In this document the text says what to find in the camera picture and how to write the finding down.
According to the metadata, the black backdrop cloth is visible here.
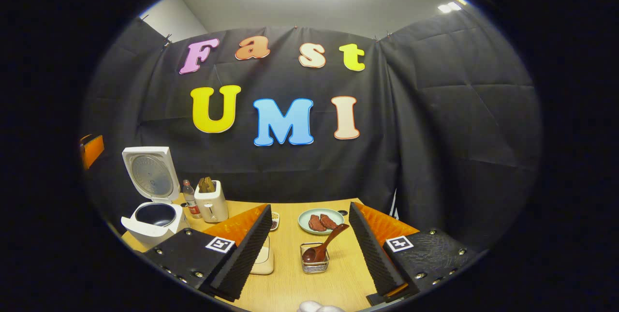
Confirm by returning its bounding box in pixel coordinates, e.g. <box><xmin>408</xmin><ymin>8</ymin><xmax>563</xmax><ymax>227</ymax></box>
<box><xmin>80</xmin><ymin>10</ymin><xmax>542</xmax><ymax>254</ymax></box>

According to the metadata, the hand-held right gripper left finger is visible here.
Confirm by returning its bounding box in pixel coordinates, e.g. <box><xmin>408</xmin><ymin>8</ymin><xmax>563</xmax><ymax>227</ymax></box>
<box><xmin>144</xmin><ymin>203</ymin><xmax>273</xmax><ymax>302</ymax></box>

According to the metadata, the white toaster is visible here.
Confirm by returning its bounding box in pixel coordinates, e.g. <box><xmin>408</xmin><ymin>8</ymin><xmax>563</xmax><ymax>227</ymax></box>
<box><xmin>194</xmin><ymin>180</ymin><xmax>229</xmax><ymax>223</ymax></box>

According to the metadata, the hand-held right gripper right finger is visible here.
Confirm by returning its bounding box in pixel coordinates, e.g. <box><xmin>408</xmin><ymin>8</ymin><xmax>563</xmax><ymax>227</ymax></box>
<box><xmin>348</xmin><ymin>201</ymin><xmax>477</xmax><ymax>303</ymax></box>

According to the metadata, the pale green plate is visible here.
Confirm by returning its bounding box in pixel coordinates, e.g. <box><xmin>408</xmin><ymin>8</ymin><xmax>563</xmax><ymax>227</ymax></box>
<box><xmin>298</xmin><ymin>208</ymin><xmax>345</xmax><ymax>235</ymax></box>

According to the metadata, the white rice cooker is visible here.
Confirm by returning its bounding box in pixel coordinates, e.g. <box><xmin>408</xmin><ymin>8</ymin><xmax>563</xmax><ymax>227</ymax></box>
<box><xmin>121</xmin><ymin>146</ymin><xmax>190</xmax><ymax>250</ymax></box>

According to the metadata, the metal wire chopstick holder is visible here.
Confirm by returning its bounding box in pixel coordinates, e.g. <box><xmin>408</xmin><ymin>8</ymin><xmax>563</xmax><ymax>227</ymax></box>
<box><xmin>300</xmin><ymin>242</ymin><xmax>330</xmax><ymax>274</ymax></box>

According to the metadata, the cream rectangular tray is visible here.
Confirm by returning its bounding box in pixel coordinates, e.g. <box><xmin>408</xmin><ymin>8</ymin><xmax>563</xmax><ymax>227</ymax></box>
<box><xmin>250</xmin><ymin>235</ymin><xmax>275</xmax><ymax>275</ymax></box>

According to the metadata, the brown wooden spoon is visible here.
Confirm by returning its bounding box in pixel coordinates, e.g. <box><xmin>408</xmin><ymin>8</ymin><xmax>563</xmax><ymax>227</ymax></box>
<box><xmin>302</xmin><ymin>223</ymin><xmax>350</xmax><ymax>264</ymax></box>

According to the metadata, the clear bottle with red label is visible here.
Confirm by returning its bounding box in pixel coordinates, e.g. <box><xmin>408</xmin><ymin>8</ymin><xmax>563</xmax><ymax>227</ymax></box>
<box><xmin>182</xmin><ymin>179</ymin><xmax>203</xmax><ymax>220</ymax></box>

